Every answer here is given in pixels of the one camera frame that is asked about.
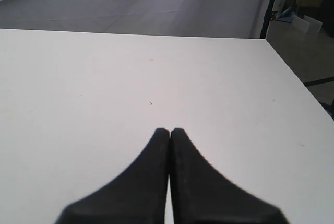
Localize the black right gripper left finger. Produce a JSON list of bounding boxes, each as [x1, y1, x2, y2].
[[57, 128, 170, 223]]

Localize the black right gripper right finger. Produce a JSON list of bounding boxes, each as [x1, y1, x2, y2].
[[170, 128, 288, 223]]

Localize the grey backdrop cloth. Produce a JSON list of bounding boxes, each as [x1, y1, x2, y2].
[[1, 0, 269, 38]]

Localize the black backdrop stand pole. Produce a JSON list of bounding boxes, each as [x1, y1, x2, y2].
[[259, 0, 275, 39]]

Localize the blue object on floor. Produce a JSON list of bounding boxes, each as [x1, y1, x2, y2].
[[276, 7, 297, 23]]

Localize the white boards on floor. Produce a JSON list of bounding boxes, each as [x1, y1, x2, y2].
[[292, 16, 323, 34]]

